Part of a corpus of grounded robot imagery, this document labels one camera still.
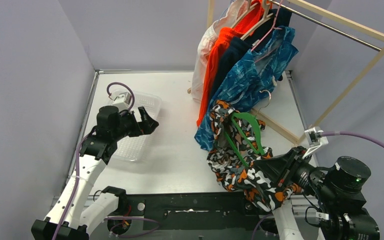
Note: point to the wooden clothes rack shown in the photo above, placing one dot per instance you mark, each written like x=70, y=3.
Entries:
x=326, y=64

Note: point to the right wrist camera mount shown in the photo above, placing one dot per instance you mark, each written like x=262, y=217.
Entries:
x=316, y=140

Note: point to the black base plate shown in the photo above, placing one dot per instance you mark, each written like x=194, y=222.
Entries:
x=192, y=211

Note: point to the metal rack rod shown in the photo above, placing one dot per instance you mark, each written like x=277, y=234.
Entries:
x=326, y=26

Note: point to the wooden hanger orange shorts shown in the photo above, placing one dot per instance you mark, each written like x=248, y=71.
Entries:
x=249, y=7

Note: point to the white shorts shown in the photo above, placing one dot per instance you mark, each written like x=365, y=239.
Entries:
x=231, y=14

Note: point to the pink hanger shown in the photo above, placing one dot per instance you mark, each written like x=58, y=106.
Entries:
x=270, y=30

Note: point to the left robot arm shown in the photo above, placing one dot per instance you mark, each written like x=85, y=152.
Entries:
x=69, y=219

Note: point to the camouflage orange black shorts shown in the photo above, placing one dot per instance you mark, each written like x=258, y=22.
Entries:
x=246, y=179

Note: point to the wooden hanger navy shorts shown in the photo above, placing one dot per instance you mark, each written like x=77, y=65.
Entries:
x=265, y=17

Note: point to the white plastic basket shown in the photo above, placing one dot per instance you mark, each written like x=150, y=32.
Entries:
x=135, y=115

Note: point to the blue patterned shorts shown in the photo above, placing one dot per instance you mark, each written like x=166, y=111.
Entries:
x=248, y=79

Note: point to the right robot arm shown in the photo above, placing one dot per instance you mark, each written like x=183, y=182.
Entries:
x=338, y=190

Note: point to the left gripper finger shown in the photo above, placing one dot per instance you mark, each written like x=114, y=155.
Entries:
x=147, y=127
x=146, y=119

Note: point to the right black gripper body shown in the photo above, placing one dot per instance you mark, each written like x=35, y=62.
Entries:
x=292, y=164

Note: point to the green hanger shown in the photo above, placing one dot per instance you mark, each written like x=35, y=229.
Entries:
x=239, y=141

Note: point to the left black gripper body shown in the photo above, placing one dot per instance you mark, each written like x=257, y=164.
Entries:
x=139, y=122

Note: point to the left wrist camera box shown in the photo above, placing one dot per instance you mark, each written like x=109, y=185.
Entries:
x=123, y=101

